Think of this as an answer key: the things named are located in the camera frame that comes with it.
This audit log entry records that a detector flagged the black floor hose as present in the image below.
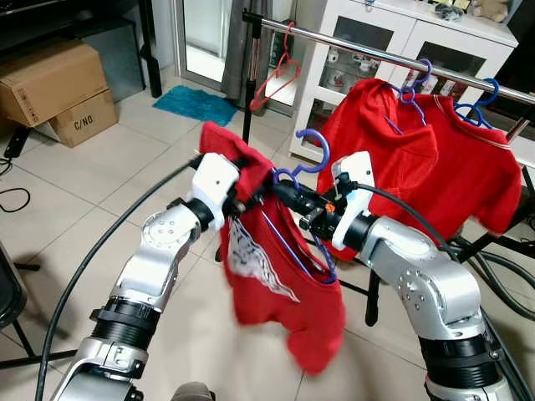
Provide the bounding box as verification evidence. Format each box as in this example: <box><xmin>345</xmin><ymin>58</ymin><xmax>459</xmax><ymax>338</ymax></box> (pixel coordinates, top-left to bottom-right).
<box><xmin>451</xmin><ymin>241</ymin><xmax>535</xmax><ymax>320</ymax></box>

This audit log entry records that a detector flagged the plain red t-shirt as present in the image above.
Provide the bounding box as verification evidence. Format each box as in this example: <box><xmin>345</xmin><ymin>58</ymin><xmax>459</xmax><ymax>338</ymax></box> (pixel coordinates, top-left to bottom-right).
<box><xmin>316</xmin><ymin>78</ymin><xmax>441</xmax><ymax>261</ymax></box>
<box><xmin>416</xmin><ymin>94</ymin><xmax>524</xmax><ymax>236</ymax></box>

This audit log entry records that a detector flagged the black chair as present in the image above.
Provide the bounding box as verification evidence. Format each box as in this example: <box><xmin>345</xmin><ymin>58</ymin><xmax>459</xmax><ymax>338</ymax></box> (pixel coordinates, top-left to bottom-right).
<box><xmin>0</xmin><ymin>241</ymin><xmax>78</xmax><ymax>370</ymax></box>

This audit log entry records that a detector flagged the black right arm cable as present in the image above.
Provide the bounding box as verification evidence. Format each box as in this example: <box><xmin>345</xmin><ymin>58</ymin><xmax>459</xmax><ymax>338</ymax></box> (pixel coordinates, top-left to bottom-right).
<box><xmin>351</xmin><ymin>182</ymin><xmax>535</xmax><ymax>401</ymax></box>

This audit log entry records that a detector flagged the beige plush toy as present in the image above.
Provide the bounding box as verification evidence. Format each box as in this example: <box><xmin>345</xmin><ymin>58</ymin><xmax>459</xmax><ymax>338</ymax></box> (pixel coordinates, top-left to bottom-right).
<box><xmin>468</xmin><ymin>0</ymin><xmax>512</xmax><ymax>23</ymax></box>

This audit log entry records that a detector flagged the thin black floor cable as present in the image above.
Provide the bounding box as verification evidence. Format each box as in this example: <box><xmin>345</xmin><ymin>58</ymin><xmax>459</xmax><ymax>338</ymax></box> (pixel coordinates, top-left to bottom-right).
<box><xmin>0</xmin><ymin>187</ymin><xmax>32</xmax><ymax>215</ymax></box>

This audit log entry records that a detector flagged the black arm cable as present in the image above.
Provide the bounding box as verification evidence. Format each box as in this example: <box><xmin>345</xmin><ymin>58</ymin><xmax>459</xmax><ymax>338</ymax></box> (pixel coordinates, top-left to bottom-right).
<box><xmin>33</xmin><ymin>155</ymin><xmax>206</xmax><ymax>401</ymax></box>
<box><xmin>351</xmin><ymin>182</ymin><xmax>535</xmax><ymax>401</ymax></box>

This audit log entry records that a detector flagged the large plain cardboard box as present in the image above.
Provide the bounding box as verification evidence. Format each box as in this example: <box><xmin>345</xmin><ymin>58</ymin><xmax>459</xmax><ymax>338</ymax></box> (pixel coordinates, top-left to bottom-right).
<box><xmin>0</xmin><ymin>39</ymin><xmax>110</xmax><ymax>129</ymax></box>

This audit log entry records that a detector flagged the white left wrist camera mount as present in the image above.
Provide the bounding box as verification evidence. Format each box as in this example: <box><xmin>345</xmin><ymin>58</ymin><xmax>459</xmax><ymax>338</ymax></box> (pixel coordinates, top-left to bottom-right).
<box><xmin>191</xmin><ymin>153</ymin><xmax>242</xmax><ymax>231</ymax></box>

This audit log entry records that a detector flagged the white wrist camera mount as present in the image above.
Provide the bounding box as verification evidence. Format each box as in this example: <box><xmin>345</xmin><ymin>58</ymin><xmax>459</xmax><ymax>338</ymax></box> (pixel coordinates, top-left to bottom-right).
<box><xmin>330</xmin><ymin>152</ymin><xmax>377</xmax><ymax>240</ymax></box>
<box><xmin>191</xmin><ymin>153</ymin><xmax>242</xmax><ymax>231</ymax></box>

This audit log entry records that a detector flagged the small printed cardboard box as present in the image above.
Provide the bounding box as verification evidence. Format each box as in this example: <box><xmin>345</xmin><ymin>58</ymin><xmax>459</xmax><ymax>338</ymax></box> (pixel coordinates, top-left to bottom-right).
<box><xmin>46</xmin><ymin>88</ymin><xmax>120</xmax><ymax>150</ymax></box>

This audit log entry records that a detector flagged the white glass-door cabinet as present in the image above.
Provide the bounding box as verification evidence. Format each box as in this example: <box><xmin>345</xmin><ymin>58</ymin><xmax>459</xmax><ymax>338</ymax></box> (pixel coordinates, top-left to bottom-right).
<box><xmin>288</xmin><ymin>0</ymin><xmax>521</xmax><ymax>165</ymax></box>

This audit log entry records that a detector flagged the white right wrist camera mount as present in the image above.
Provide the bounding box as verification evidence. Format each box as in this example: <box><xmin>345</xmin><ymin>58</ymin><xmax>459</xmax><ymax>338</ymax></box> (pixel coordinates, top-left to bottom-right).
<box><xmin>330</xmin><ymin>152</ymin><xmax>377</xmax><ymax>240</ymax></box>

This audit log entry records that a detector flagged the metal clothes rack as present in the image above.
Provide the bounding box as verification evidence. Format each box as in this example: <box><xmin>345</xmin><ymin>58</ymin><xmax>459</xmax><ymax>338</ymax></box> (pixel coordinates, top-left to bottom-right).
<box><xmin>242</xmin><ymin>10</ymin><xmax>535</xmax><ymax>328</ymax></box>

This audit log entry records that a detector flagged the blue plastic clothes hanger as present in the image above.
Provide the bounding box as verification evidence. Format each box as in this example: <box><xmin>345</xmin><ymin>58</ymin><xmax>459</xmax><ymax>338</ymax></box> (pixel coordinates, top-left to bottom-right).
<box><xmin>454</xmin><ymin>78</ymin><xmax>501</xmax><ymax>130</ymax></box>

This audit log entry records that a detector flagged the grey robot foot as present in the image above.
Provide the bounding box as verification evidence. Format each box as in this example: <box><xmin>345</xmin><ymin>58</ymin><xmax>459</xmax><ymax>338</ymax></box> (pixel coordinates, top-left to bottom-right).
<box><xmin>171</xmin><ymin>382</ymin><xmax>217</xmax><ymax>401</ymax></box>

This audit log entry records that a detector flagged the teal floor mat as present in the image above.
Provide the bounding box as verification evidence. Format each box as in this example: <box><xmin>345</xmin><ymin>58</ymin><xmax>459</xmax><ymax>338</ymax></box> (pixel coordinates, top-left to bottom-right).
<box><xmin>152</xmin><ymin>84</ymin><xmax>240</xmax><ymax>128</ymax></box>

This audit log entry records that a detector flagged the grey curtain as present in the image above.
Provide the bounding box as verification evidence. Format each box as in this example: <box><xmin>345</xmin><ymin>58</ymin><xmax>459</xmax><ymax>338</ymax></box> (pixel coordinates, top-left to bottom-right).
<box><xmin>221</xmin><ymin>0</ymin><xmax>278</xmax><ymax>103</ymax></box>

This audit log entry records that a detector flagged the purple plastic clothes hanger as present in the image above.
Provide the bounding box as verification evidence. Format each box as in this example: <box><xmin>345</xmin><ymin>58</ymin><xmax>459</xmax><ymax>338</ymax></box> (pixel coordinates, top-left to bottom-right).
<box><xmin>259</xmin><ymin>129</ymin><xmax>339</xmax><ymax>283</ymax></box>
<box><xmin>385</xmin><ymin>58</ymin><xmax>436</xmax><ymax>135</ymax></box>

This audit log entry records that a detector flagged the red t-shirt with white print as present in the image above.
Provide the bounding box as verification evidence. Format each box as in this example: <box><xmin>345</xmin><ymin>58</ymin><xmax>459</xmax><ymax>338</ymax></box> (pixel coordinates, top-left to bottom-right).
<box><xmin>199</xmin><ymin>121</ymin><xmax>348</xmax><ymax>376</ymax></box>

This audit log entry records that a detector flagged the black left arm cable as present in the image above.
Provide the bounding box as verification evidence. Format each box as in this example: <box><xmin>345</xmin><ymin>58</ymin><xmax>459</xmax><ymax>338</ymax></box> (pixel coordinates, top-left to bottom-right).
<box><xmin>33</xmin><ymin>155</ymin><xmax>206</xmax><ymax>401</ymax></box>

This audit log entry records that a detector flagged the red wire clothes hanger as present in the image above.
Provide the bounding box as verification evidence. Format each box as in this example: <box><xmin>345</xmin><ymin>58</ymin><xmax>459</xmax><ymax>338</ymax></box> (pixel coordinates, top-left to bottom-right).
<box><xmin>249</xmin><ymin>21</ymin><xmax>303</xmax><ymax>113</ymax></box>

